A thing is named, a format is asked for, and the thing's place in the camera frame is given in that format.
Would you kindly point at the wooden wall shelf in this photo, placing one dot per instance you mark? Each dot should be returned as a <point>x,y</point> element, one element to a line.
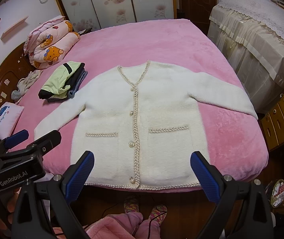
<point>12,27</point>

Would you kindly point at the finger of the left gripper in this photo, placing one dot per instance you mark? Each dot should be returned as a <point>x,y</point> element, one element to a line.
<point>46,143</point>
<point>16,139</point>

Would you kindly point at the pink pajama legs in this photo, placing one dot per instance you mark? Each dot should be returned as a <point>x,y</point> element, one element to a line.
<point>125,225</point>

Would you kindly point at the pink bear print quilt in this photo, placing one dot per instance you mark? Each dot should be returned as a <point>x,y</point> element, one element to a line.
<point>49,43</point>

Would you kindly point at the round decorated tin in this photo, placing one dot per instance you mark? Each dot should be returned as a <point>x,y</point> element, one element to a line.
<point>277,193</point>

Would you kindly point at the dark wooden door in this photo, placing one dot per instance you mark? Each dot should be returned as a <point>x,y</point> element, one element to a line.
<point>198,12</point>

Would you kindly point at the black folded garment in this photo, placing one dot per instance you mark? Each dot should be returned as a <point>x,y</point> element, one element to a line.
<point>64,82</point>

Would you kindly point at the white fuzzy cardigan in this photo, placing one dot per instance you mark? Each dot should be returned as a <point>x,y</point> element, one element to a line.
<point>142,124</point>

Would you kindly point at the wooden headboard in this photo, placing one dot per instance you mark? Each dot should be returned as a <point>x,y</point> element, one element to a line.
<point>14,67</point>

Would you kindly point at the blue grey folded garment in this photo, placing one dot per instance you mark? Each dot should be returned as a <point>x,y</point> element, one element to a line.
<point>75,87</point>

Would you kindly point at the patterned slipper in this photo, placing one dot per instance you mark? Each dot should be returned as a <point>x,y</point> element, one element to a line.
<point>131,204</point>
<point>158,213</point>

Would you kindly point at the lace covered furniture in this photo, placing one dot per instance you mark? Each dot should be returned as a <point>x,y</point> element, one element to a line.
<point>250,34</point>

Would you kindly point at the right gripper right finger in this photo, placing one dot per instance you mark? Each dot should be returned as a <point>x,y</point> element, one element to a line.
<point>209,177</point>

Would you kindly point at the left patterned slipper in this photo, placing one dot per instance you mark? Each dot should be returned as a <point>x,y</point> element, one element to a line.
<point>131,204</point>

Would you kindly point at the right patterned slipper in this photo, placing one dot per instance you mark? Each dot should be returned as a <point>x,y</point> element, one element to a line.
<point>158,213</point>

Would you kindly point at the green folded garment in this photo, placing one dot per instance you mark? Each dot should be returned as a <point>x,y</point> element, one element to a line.
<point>61,80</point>

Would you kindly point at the floral wardrobe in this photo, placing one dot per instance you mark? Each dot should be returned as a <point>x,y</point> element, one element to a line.
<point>99,14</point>

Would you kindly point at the crumpled beige cloth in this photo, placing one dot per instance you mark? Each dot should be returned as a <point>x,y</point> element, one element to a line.
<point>24,84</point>

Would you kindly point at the white small pillow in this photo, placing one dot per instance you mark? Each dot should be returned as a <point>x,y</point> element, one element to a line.
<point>9,115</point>

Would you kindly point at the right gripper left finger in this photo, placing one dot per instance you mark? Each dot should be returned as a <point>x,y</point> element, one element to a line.
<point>76,176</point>

